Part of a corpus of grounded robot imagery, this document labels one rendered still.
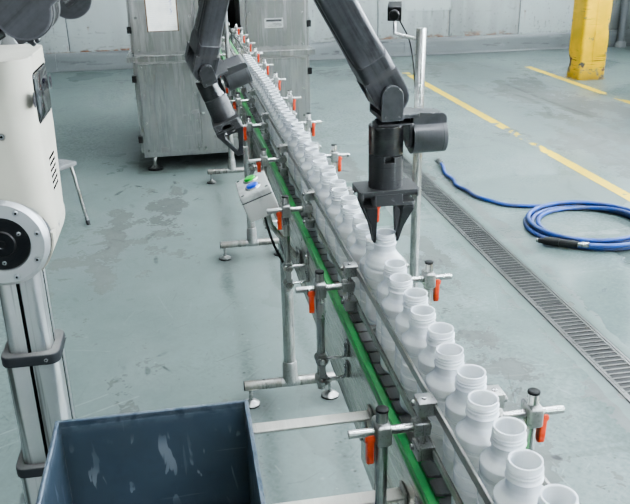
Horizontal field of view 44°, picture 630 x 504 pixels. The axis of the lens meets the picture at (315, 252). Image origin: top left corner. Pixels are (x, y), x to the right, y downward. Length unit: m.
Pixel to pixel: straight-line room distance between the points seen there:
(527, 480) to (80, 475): 0.81
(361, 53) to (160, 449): 0.73
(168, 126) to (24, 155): 4.74
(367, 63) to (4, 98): 0.58
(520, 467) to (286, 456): 1.96
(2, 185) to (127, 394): 1.91
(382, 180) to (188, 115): 4.86
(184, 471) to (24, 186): 0.56
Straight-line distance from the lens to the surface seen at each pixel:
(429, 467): 1.10
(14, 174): 1.40
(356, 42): 1.22
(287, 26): 6.04
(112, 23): 11.55
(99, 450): 1.37
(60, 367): 1.62
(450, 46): 12.23
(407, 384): 1.17
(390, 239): 1.32
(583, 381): 3.32
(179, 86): 6.04
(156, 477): 1.41
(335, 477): 2.69
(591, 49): 10.14
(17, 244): 1.44
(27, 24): 1.17
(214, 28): 1.78
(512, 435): 0.89
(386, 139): 1.26
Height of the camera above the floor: 1.67
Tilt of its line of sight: 22 degrees down
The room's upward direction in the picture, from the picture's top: 1 degrees counter-clockwise
